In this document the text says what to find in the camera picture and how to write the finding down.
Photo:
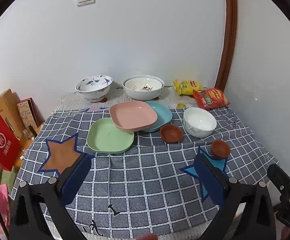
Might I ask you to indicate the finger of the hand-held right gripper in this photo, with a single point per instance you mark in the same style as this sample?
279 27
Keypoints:
281 180

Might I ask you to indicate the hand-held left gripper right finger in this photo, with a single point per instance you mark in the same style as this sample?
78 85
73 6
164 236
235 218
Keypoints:
210 180

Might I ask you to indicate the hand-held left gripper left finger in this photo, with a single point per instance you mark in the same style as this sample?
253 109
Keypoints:
73 180

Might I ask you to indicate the small brown bowl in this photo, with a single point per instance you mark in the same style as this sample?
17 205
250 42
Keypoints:
220 148
171 132

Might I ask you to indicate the green square plate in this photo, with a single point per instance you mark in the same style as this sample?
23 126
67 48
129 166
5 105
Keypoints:
107 137

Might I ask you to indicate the plain white bowl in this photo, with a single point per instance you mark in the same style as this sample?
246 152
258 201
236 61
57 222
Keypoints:
199 120

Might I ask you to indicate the blue square plate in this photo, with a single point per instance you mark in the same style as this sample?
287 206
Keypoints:
163 115

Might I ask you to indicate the pink square plate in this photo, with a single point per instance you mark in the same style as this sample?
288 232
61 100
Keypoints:
132 115

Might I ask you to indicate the grey checked tablecloth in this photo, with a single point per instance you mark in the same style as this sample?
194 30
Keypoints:
145 180

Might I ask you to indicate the newspaper print table cover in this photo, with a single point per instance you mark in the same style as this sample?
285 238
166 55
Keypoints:
69 102

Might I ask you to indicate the patterned cover book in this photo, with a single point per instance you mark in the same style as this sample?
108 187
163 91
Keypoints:
27 115

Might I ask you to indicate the red chip bag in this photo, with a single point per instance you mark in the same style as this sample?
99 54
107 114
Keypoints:
211 98

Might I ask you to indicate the red paper bag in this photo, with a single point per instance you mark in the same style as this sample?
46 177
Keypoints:
0 142

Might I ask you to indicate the brown saucer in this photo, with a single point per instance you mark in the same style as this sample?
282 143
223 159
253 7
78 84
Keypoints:
98 100
156 98

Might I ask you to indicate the blue fish pattern bowl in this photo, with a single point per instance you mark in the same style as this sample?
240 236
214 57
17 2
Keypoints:
93 86

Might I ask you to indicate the yellow chip bag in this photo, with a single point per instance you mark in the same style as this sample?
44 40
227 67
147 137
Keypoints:
186 87

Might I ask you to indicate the wooden chair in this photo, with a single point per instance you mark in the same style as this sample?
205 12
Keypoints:
7 102

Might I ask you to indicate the large white swirl-pattern bowl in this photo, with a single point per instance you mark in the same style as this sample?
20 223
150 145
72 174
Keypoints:
141 95

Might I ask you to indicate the white bowl with cartoon print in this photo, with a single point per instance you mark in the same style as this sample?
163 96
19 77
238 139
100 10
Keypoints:
145 83

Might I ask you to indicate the brown wooden door frame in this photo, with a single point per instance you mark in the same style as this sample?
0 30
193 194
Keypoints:
230 30

